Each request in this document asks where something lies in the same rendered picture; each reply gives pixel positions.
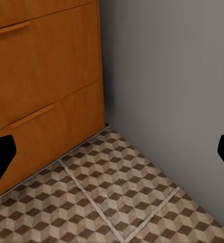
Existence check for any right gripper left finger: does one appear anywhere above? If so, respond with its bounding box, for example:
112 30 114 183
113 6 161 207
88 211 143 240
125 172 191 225
0 135 16 179

